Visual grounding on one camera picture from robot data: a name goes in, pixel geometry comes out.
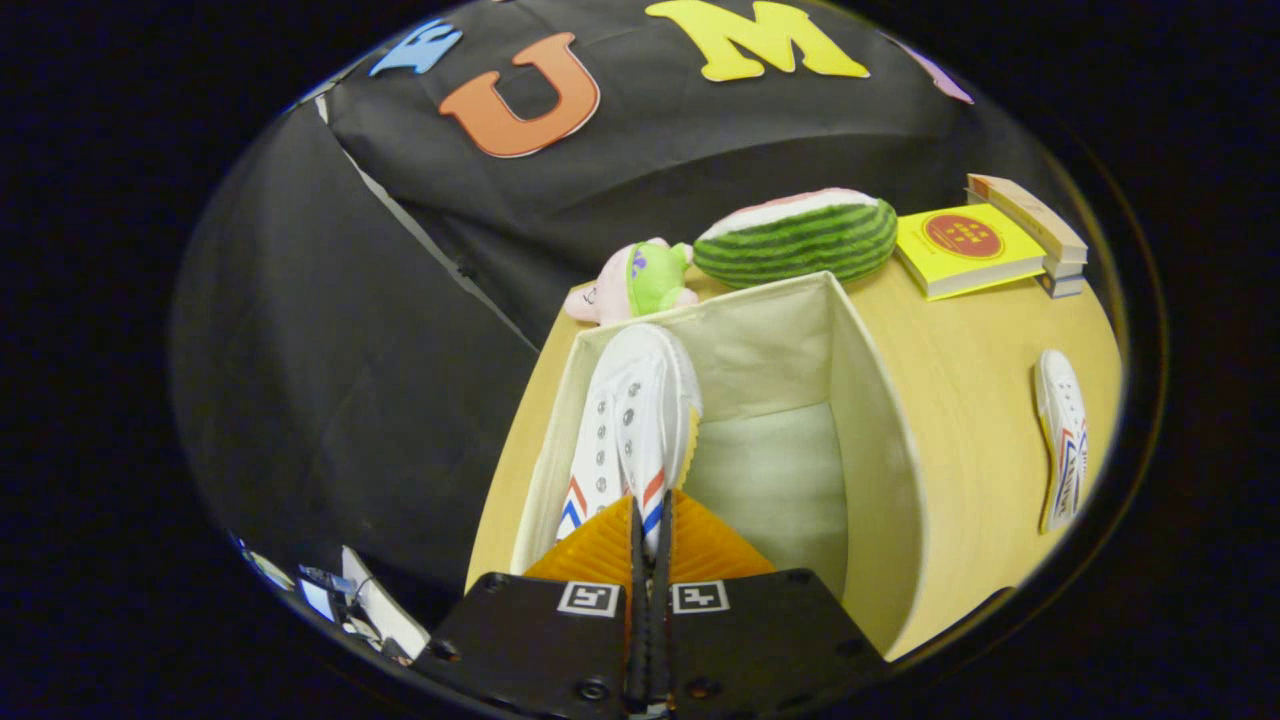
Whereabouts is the yellow book with red circle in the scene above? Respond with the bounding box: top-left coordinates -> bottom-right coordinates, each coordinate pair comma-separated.
895,203 -> 1048,301

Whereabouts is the beige fabric storage box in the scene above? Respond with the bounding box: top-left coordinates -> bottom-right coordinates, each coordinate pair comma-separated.
510,270 -> 926,661

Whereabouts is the pink star plush toy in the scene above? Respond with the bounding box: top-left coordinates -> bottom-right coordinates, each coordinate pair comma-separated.
563,238 -> 701,328

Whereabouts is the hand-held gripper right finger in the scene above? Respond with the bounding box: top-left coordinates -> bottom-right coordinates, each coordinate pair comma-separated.
655,490 -> 889,713

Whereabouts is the blue printed packet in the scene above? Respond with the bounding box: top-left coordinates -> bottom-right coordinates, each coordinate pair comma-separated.
297,565 -> 358,601

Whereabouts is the beige paperback book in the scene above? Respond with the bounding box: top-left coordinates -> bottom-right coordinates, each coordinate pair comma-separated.
965,173 -> 1089,266

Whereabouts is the white canvas shoe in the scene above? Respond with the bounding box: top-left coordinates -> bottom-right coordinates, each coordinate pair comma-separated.
555,322 -> 704,561
1033,348 -> 1091,534

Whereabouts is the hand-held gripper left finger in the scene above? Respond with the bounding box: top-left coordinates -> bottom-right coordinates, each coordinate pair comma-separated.
415,495 -> 644,716

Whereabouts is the white flat board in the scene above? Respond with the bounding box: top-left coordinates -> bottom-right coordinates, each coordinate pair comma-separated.
340,545 -> 431,661

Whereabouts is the watermelon slice plush toy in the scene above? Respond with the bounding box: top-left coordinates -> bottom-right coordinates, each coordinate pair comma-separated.
692,188 -> 899,291

